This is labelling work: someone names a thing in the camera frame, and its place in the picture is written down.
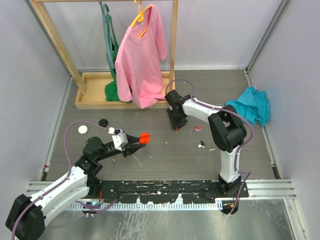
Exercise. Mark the black earbud charging case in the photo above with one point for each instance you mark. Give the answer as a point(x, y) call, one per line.
point(103, 123)

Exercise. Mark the orange earbud charging case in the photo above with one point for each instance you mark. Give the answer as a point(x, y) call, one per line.
point(144, 138)

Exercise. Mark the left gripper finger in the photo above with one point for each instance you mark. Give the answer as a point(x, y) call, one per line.
point(132, 140)
point(131, 149)

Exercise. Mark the white earbud charging case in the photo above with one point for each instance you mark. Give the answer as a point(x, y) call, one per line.
point(83, 129)

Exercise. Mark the pink t-shirt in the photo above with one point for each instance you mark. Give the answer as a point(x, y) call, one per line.
point(138, 68)

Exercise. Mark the wooden clothes rack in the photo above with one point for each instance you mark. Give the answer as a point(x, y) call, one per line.
point(91, 85)

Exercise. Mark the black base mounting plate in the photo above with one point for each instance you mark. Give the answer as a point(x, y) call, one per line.
point(167, 191)

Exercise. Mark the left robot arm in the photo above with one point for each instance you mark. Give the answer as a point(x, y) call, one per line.
point(30, 215)

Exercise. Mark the white slotted cable duct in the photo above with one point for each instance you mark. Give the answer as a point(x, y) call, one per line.
point(176, 206)

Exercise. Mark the teal cloth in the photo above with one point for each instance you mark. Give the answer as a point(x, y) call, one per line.
point(252, 105)

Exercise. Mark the yellow hanger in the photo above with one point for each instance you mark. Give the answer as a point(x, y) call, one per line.
point(140, 19)

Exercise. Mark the grey-blue hanger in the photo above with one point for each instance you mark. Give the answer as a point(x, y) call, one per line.
point(109, 35)

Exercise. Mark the green garment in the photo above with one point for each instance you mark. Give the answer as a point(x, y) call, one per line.
point(111, 90)

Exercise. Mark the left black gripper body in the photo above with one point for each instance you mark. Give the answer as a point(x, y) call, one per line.
point(125, 149)

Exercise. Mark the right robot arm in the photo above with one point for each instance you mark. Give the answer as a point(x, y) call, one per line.
point(227, 130)

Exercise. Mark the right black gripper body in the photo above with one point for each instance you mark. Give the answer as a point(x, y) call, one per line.
point(177, 121)

